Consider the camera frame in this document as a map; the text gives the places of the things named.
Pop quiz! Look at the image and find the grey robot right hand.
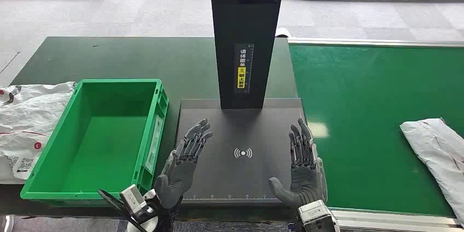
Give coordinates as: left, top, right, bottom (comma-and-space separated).
268, 117, 329, 210

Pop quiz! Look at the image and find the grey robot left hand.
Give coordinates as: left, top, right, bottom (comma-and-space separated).
153, 118, 214, 210

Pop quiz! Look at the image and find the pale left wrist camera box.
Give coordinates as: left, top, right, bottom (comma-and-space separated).
119, 184, 149, 218

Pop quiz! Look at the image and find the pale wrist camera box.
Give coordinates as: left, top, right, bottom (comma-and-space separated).
297, 200, 340, 232
119, 184, 149, 218

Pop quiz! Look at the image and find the white crate label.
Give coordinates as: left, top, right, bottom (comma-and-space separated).
146, 115, 163, 173

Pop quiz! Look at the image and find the black and yellow ruler label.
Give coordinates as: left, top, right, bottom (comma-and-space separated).
234, 43, 254, 94

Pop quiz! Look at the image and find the aluminium conveyor frame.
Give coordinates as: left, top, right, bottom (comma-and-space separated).
286, 37, 464, 232

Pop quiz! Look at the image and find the green conveyor belt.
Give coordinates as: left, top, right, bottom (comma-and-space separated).
288, 43, 464, 218

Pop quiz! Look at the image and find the white plastic bag red print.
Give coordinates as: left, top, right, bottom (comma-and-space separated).
0, 82, 77, 184

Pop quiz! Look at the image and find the dark green table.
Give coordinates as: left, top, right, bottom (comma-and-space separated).
0, 36, 299, 223

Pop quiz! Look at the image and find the grey poly mailer parcel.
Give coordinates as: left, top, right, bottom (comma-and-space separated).
399, 117, 464, 225

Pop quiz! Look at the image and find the black scanner base plate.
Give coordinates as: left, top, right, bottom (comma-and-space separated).
167, 98, 320, 208

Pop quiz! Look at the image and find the black scanner column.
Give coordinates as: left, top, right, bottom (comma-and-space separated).
208, 0, 287, 110

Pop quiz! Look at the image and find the green plastic crate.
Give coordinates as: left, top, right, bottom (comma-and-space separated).
20, 78, 170, 208

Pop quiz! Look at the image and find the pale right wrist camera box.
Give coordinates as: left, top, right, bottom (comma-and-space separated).
297, 200, 340, 232

